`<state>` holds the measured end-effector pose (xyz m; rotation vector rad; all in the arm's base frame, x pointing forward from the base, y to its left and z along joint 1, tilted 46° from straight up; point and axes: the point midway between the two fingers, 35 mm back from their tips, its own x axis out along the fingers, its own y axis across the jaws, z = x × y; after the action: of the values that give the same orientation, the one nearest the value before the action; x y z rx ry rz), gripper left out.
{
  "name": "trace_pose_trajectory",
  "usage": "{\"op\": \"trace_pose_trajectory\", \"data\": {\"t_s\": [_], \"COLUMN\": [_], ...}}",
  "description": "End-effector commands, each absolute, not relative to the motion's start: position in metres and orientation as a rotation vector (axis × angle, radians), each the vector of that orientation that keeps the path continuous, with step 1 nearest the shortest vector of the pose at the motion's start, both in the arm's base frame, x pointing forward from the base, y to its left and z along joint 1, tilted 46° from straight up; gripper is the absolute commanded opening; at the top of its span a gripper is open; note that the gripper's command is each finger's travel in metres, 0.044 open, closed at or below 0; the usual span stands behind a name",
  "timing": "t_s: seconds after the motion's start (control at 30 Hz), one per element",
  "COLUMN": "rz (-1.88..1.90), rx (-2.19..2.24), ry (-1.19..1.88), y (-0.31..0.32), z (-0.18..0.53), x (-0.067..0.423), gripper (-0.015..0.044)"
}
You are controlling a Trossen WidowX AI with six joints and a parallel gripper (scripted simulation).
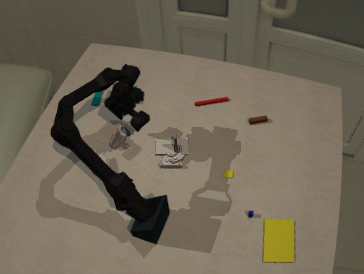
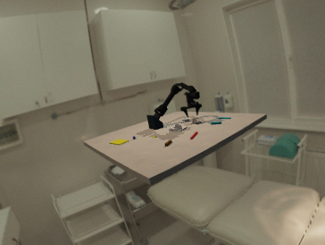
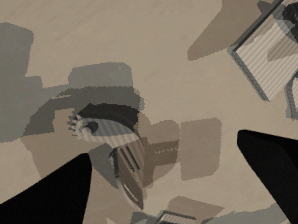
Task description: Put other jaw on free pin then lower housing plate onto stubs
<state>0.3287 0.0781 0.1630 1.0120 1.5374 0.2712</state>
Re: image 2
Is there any brown rectangular bar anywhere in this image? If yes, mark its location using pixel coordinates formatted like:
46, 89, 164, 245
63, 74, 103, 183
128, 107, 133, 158
165, 140, 172, 147

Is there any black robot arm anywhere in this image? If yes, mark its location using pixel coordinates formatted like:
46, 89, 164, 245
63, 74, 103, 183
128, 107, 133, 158
154, 82, 200, 120

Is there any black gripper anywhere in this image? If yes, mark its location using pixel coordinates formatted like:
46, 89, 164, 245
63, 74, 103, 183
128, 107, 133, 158
180, 98, 202, 118

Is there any yellow flat rectangular plate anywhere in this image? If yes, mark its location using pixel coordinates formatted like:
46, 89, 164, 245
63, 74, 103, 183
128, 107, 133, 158
109, 139, 129, 145

